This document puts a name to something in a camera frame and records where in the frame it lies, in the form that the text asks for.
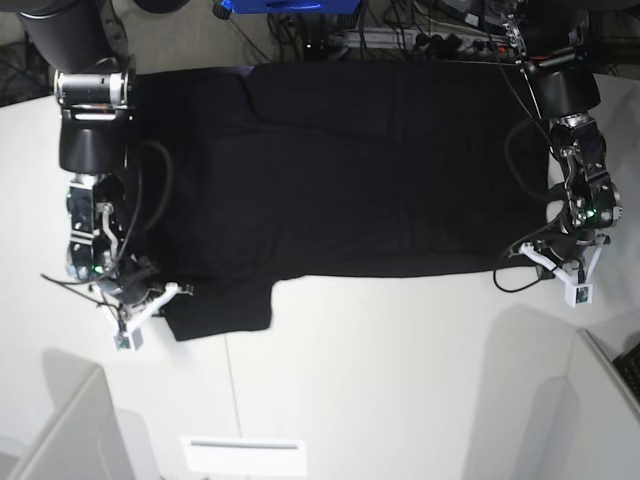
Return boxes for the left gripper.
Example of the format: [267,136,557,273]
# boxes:
[537,228,598,273]

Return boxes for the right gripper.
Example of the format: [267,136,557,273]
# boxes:
[94,255,160,315]

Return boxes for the black T-shirt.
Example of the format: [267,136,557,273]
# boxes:
[136,61,549,341]

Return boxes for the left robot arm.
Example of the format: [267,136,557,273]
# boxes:
[501,1,622,264]

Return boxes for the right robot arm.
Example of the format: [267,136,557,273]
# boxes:
[2,1,155,308]

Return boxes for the black keyboard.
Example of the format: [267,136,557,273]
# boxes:
[613,345,640,399]

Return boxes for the white partition panel right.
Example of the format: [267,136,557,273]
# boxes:
[463,329,639,479]

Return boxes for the white partition panel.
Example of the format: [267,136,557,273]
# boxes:
[1,349,162,479]
[463,329,639,479]

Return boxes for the white partition panel left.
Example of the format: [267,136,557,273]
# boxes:
[1,349,162,479]

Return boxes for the white power strip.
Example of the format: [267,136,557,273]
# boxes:
[329,27,489,51]

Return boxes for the blue box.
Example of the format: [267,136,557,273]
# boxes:
[214,0,360,15]

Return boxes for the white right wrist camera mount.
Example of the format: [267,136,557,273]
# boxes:
[114,282,193,351]

